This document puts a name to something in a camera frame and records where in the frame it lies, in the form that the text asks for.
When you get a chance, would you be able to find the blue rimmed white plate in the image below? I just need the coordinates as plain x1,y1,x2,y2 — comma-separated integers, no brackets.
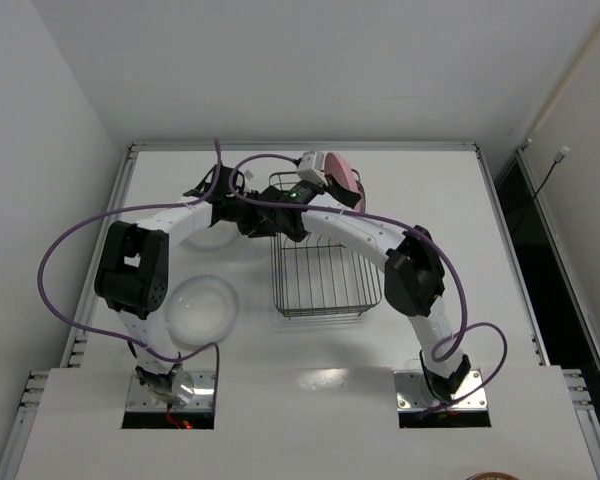
354,180,366,213

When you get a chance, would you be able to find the pink plastic plate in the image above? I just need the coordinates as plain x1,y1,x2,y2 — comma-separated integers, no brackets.
324,152,361,185

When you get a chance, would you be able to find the wire dish rack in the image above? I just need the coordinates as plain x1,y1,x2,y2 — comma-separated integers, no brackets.
268,169,384,320

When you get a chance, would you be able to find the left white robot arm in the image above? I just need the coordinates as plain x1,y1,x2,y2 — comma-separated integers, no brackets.
94,166,283,405

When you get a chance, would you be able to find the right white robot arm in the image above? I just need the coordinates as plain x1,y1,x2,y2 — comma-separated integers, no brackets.
245,152,471,402

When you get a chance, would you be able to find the upper clear glass plate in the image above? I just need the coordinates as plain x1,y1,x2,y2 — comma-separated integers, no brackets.
183,222,239,252

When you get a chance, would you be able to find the clear glass plate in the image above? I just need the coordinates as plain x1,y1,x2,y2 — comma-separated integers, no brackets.
164,275,239,346
183,222,239,252

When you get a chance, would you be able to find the lower clear glass plate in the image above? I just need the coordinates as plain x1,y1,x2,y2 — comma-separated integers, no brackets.
164,275,239,346

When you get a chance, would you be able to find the brown round object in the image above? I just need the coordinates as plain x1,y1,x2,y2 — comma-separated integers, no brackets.
467,471,519,480

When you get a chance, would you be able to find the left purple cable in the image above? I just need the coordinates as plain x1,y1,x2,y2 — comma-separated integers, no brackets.
36,137,221,414

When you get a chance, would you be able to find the purple cable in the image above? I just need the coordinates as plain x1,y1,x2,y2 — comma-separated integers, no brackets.
36,137,221,414
228,152,509,414

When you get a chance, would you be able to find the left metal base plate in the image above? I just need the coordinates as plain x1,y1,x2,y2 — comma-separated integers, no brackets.
125,371,215,413

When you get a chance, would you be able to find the metal base plate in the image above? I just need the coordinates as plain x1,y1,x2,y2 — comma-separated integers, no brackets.
125,371,215,413
394,370,488,413

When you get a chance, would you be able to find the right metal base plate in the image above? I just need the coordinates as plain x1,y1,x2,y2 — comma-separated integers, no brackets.
394,370,488,413

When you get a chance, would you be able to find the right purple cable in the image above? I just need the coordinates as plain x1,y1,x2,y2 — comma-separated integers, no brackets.
228,152,509,414

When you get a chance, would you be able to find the black usb cable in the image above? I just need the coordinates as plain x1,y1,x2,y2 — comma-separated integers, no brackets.
517,146,570,236

